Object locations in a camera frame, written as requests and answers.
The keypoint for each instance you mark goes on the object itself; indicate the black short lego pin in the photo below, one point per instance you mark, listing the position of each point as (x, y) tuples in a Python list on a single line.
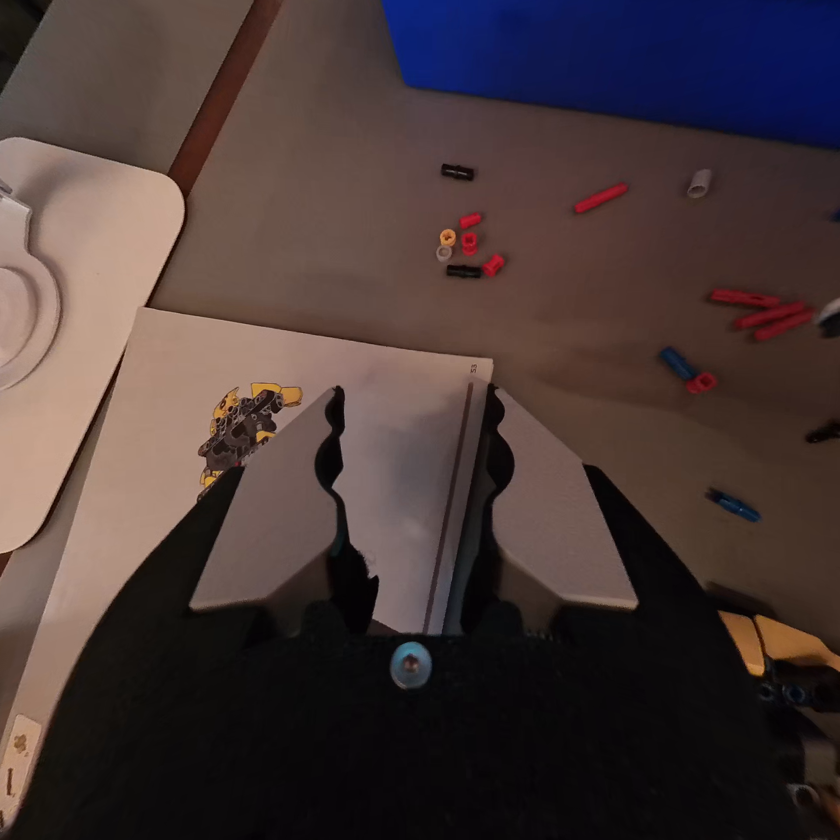
[(458, 171)]

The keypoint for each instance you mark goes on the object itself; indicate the blue plastic bin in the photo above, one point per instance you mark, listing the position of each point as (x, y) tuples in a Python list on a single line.
[(623, 52)]

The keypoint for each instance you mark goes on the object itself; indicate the white wooden document stand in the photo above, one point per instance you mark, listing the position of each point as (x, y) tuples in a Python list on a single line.
[(98, 262)]

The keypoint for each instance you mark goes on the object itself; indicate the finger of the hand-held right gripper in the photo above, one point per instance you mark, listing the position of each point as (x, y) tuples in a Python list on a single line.
[(830, 310)]

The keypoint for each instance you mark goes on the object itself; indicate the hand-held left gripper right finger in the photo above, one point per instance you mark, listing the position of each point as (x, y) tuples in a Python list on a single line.
[(564, 525)]

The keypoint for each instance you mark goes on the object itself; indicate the black yellow lego car chassis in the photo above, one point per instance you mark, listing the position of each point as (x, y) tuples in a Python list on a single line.
[(794, 656)]

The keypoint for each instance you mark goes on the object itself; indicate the open instruction booklet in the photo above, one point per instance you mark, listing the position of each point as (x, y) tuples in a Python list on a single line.
[(394, 426)]

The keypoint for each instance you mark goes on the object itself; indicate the pile of coloured lego pins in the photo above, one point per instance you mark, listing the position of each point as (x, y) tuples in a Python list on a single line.
[(761, 315)]

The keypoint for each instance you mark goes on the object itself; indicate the cluster of small lego bushes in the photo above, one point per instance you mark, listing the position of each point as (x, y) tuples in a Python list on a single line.
[(467, 244)]

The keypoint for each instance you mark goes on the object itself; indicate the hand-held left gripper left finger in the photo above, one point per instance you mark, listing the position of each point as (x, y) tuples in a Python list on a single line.
[(262, 525)]

